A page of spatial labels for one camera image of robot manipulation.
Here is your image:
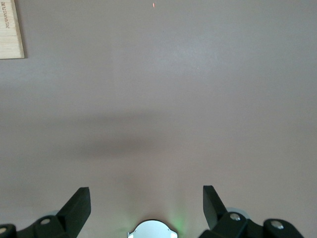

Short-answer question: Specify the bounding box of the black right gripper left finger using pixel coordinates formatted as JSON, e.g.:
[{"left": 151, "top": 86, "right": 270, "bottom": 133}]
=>
[{"left": 0, "top": 187, "right": 92, "bottom": 238}]

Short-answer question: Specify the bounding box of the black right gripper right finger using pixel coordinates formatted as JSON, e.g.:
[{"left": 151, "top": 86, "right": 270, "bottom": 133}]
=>
[{"left": 198, "top": 185, "right": 304, "bottom": 238}]

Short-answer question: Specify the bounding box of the bamboo cutting board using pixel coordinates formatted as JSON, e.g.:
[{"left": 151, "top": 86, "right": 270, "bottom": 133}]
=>
[{"left": 0, "top": 0, "right": 26, "bottom": 60}]

